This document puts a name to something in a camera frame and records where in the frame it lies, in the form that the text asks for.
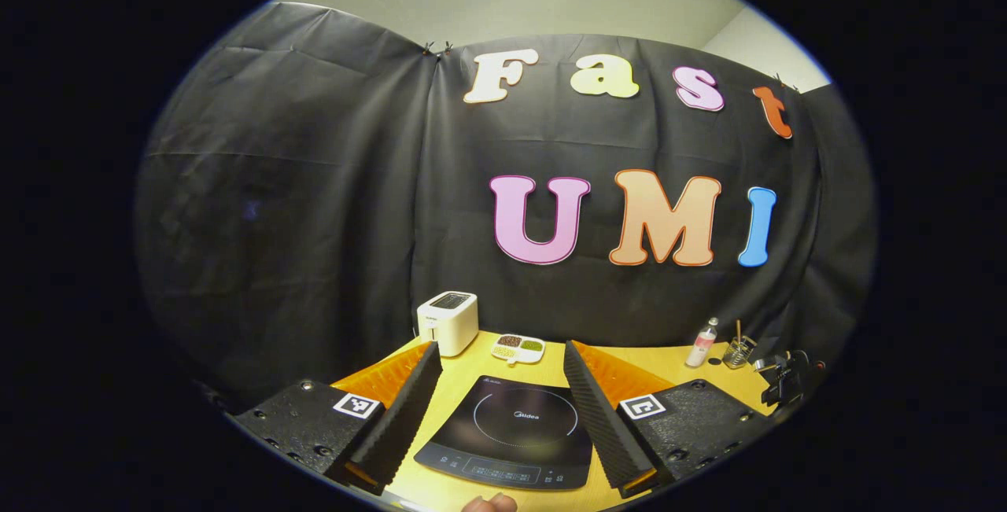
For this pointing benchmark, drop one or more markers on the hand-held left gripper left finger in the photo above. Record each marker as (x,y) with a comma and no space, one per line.
(405,410)

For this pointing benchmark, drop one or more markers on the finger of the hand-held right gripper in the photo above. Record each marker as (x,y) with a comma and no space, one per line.
(791,378)

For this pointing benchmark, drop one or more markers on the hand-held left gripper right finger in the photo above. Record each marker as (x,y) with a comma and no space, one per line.
(602,418)

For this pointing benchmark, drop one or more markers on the black induction cooktop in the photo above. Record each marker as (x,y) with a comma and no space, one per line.
(511,425)

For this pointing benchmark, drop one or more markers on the wooden stick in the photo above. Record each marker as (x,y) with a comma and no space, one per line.
(739,331)

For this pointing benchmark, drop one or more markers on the clear bottle with pink label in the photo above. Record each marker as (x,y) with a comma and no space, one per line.
(700,347)

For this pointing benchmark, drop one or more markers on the white toaster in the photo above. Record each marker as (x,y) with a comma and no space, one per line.
(447,323)

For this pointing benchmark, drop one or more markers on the white divided dish with beans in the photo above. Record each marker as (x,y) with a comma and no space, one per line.
(518,348)

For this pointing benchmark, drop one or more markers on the black backdrop cloth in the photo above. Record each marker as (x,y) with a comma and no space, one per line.
(299,182)

